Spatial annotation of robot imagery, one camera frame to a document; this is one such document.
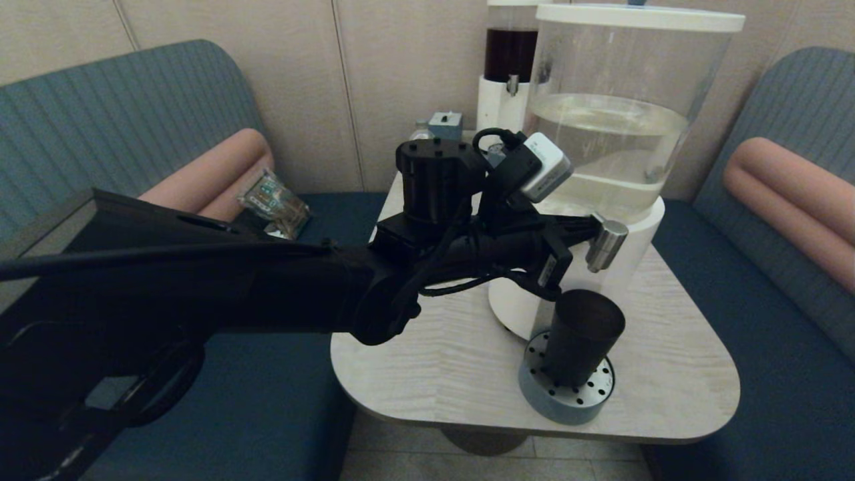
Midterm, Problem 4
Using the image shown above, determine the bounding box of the large steel dispenser tap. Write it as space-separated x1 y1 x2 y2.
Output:
586 214 629 273

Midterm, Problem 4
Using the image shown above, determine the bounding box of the black tapered cup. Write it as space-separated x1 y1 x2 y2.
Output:
542 289 627 388

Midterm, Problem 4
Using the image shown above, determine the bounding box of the large clear water dispenser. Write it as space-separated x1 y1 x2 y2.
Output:
488 0 745 341

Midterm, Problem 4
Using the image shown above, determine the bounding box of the small blue box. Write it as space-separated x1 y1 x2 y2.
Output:
428 112 463 141

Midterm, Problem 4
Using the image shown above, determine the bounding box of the large blue steel drip tray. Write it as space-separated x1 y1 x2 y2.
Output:
518 331 615 426

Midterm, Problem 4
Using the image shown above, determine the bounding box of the small dark drink dispenser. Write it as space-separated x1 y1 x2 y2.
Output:
476 0 552 134

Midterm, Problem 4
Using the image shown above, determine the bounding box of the pink bolster on empty bench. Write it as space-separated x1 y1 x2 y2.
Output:
722 137 855 296

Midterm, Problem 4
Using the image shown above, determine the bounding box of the empty blue bench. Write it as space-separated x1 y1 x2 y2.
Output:
641 47 855 481

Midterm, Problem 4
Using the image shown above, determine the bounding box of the clear plastic snack bag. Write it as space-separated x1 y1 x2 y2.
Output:
237 170 311 240

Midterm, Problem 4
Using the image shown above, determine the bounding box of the pink bolster beside snack bag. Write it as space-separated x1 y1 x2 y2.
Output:
137 128 275 222

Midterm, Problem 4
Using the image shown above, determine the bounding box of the blue bench with snack bag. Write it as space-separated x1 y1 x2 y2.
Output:
0 39 388 481

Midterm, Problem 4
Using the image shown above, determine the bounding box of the thin black left gripper cable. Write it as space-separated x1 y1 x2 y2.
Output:
421 271 563 303

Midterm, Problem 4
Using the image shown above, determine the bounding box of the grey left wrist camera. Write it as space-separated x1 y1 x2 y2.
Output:
520 132 574 203

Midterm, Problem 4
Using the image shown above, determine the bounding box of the black left camera cable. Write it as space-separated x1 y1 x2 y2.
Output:
472 127 526 158

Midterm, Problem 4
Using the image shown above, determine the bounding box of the table pedestal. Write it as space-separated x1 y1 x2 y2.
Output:
438 428 535 456

